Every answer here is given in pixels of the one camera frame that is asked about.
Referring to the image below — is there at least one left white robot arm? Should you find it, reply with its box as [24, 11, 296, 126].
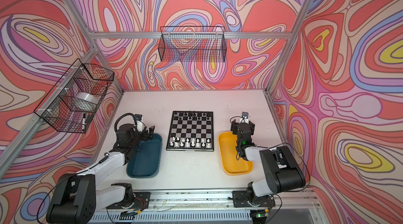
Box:
[46, 124, 155, 224]

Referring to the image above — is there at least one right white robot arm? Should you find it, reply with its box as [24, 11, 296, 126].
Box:
[230, 119, 306, 206]

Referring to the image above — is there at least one black white chess board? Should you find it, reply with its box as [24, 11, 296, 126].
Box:
[166, 111, 214, 152]

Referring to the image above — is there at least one yellow plastic tray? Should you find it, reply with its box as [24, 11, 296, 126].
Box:
[218, 131, 254, 176]

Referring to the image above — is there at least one teal plastic tray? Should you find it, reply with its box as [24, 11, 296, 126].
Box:
[126, 134, 162, 178]

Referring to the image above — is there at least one black marker in basket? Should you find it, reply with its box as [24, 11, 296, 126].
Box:
[82, 113, 86, 132]

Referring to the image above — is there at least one silver tape roll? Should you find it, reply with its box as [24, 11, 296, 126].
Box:
[75, 92, 99, 104]

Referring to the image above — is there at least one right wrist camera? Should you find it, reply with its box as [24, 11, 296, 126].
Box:
[240, 112, 249, 124]

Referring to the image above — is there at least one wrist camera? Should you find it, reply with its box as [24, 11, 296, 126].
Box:
[240, 112, 249, 124]
[134, 114, 144, 132]

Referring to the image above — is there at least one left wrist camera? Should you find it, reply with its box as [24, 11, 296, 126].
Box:
[134, 114, 144, 132]

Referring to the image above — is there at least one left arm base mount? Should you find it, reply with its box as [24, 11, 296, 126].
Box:
[107, 191, 151, 210]

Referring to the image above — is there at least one black wire basket left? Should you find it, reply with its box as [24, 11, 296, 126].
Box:
[34, 59, 114, 134]

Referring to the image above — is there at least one black wire basket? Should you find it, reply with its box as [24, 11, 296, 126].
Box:
[158, 25, 227, 63]
[34, 59, 114, 134]

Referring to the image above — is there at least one black wire basket back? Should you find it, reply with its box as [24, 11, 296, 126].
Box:
[158, 25, 227, 63]

